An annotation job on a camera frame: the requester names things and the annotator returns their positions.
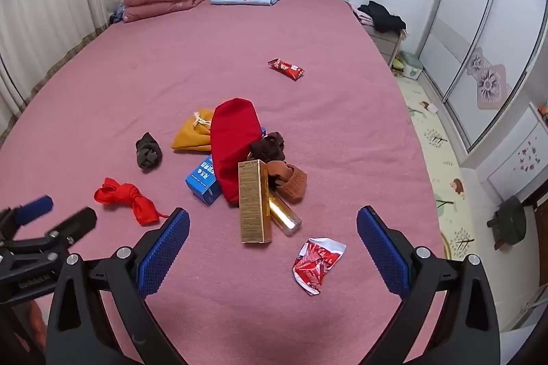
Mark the white wardrobe with flower decals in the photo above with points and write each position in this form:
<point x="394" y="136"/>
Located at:
<point x="479" y="5"/>

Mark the small white card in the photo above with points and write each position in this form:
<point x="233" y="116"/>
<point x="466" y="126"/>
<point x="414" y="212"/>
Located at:
<point x="432" y="109"/>

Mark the white nightstand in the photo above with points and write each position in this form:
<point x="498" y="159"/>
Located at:
<point x="385" y="43"/>

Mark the patterned play mat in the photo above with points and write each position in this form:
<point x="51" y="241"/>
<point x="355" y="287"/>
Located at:
<point x="436" y="151"/>

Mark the pile of dark clothes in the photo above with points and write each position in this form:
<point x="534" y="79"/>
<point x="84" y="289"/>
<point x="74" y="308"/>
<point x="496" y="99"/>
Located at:
<point x="381" y="16"/>

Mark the crumpled red white wrapper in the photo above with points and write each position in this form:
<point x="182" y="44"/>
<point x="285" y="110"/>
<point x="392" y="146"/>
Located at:
<point x="314" y="264"/>

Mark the blue cardboard box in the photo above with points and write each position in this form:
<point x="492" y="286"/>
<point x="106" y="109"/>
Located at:
<point x="203" y="180"/>

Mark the brown wooden door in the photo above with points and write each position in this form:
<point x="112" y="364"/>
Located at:
<point x="537" y="198"/>

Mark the dark green stool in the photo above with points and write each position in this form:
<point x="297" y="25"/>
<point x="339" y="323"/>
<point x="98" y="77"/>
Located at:
<point x="509" y="221"/>

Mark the gold bottle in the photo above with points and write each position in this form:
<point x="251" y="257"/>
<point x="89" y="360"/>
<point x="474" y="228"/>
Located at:
<point x="284" y="215"/>

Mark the orange-brown knitted sock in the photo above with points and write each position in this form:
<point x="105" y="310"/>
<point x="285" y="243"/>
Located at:
<point x="293" y="183"/>

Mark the white curtain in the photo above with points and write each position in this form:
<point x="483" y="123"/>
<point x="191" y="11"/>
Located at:
<point x="43" y="5"/>

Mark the red cloth pouch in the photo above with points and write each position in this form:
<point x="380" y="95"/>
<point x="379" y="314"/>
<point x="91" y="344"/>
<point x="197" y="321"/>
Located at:
<point x="235" y="142"/>

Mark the red ribbon bundle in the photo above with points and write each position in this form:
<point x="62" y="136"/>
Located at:
<point x="128" y="198"/>

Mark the red snack bar wrapper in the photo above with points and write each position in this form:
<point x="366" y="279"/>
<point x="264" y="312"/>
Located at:
<point x="286" y="68"/>

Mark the dark brown sock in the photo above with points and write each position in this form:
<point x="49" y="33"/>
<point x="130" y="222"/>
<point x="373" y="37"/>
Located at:
<point x="267" y="148"/>

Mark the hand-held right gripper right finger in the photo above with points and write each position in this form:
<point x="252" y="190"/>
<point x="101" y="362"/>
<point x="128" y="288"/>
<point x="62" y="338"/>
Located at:
<point x="383" y="253"/>

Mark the tall gold cardboard box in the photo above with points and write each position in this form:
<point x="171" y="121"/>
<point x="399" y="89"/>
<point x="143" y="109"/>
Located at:
<point x="254" y="202"/>

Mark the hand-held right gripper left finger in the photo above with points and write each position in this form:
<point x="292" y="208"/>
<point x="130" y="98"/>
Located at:
<point x="165" y="249"/>

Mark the dark grey balled sock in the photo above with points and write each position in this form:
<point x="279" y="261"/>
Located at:
<point x="148" y="153"/>

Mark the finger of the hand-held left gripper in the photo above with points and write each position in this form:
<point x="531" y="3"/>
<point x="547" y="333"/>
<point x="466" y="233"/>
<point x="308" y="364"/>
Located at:
<point x="75" y="225"/>
<point x="34" y="209"/>

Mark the folded pink quilt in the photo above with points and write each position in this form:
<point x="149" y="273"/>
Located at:
<point x="162" y="1"/>

